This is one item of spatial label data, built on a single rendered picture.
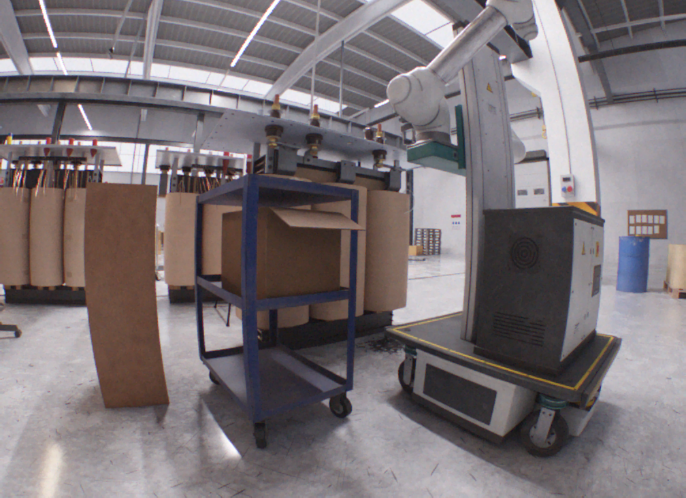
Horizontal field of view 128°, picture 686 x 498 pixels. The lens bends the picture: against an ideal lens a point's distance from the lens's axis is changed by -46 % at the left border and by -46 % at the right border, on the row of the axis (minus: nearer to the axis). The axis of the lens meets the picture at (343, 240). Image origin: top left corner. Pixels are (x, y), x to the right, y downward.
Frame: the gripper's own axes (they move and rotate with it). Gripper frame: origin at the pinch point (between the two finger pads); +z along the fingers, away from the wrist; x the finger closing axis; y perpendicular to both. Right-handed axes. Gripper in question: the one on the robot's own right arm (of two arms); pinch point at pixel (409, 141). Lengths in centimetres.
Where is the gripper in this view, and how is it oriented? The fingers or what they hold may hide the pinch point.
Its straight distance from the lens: 240.4
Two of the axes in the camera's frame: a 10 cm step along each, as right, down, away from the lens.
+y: 8.1, 0.1, 5.8
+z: -0.2, 10.0, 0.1
